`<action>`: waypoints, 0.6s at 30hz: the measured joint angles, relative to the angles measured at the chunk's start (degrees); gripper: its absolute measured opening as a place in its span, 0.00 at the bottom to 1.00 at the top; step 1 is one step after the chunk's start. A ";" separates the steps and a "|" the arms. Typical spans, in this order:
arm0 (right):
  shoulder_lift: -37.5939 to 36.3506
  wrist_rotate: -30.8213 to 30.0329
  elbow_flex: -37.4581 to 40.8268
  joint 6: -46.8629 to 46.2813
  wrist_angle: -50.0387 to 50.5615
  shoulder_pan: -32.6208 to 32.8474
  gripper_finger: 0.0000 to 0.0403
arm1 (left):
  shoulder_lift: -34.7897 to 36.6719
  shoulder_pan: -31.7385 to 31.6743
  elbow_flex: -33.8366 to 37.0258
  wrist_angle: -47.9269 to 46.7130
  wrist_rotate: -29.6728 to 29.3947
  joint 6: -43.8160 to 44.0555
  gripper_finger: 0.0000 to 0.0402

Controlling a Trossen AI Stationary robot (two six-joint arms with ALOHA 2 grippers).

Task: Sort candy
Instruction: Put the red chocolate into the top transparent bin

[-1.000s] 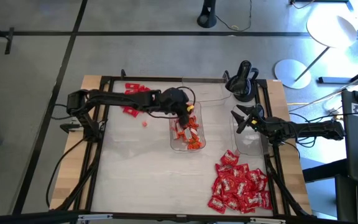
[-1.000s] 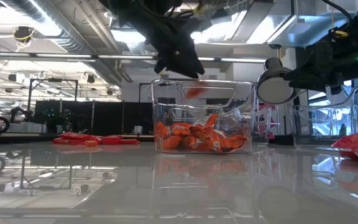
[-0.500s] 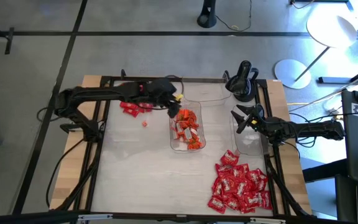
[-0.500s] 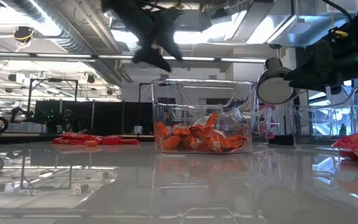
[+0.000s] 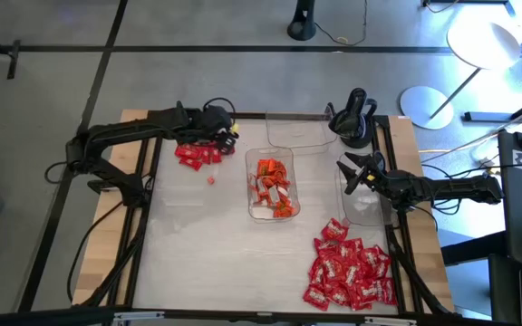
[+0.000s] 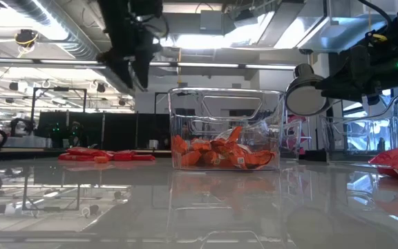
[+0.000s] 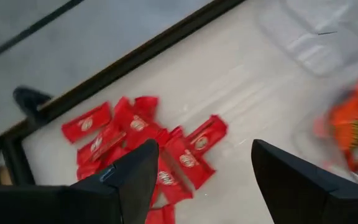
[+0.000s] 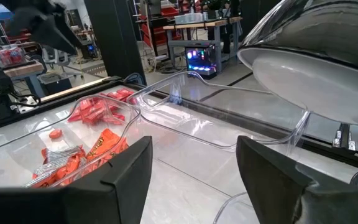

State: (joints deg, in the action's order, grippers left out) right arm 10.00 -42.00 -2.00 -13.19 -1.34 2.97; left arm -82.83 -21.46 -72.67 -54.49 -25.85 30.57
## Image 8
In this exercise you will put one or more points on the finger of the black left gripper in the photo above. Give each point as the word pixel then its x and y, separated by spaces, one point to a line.
pixel 56 35

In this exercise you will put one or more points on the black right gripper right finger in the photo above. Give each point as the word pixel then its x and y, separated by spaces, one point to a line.
pixel 291 199

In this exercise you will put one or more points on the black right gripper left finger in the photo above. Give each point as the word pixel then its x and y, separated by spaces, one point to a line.
pixel 73 205

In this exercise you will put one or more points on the orange Reese's candy pack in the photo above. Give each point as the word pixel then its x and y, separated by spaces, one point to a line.
pixel 107 144
pixel 64 157
pixel 61 175

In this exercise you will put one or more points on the clear plastic bin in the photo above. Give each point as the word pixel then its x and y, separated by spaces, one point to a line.
pixel 197 124
pixel 17 155

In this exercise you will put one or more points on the red KitKat candy bar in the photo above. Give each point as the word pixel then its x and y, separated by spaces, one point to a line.
pixel 95 119
pixel 75 115
pixel 126 92
pixel 115 96
pixel 92 107
pixel 118 116

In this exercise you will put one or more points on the small orange candy piece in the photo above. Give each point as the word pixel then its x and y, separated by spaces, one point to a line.
pixel 56 133

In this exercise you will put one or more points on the office chair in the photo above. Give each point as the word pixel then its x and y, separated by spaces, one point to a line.
pixel 59 60

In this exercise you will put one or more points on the wooden side table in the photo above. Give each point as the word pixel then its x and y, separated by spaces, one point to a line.
pixel 23 70

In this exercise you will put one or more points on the clear box with red items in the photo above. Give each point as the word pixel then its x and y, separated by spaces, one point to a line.
pixel 9 56

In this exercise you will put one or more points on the black floor stand pole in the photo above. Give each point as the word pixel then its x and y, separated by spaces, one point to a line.
pixel 113 40

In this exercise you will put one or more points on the computer tower with coloured lights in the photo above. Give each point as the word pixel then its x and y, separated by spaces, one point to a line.
pixel 201 59

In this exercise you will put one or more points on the wooden workbench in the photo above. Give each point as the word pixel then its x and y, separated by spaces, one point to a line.
pixel 204 25

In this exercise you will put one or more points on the metal frame bracket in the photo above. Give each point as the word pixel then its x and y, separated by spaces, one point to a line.
pixel 343 137

